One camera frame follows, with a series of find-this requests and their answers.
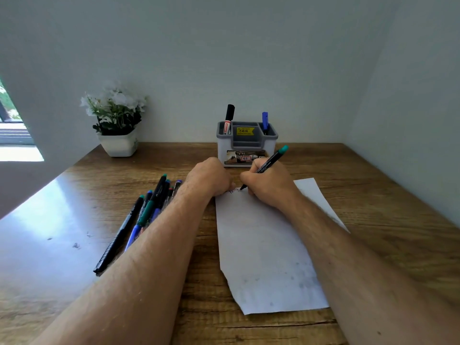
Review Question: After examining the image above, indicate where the person's left hand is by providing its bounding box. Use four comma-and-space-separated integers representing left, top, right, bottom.
183, 157, 237, 198

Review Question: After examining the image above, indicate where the person's right hand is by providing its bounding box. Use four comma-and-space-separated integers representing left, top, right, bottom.
240, 157, 302, 212

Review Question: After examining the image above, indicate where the green cap slim marker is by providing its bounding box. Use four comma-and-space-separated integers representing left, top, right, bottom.
240, 145, 289, 192

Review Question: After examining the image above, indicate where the white barrel black cap marker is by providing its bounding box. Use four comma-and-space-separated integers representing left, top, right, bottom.
222, 104, 236, 135

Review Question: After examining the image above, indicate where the white paper sheet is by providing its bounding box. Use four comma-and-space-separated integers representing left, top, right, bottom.
215, 177, 350, 316

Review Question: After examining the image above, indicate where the bunch of pens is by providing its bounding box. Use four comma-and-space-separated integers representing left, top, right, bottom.
125, 174, 184, 252

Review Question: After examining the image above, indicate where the person's right forearm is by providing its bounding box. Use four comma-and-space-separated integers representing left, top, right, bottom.
280, 195, 460, 345

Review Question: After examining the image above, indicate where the person's left forearm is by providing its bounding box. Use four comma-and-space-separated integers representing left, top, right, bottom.
32, 186, 213, 345

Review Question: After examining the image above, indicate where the grey white desk organizer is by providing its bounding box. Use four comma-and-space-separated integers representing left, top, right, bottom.
216, 121, 279, 168

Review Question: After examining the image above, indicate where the white potted flower plant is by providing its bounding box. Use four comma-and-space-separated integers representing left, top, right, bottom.
80, 81, 148, 158

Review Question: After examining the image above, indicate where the green foliage outside window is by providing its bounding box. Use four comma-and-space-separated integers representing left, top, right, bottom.
0, 80, 23, 123

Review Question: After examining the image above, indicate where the grey window frame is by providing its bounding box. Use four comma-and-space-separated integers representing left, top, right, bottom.
0, 79, 35, 145

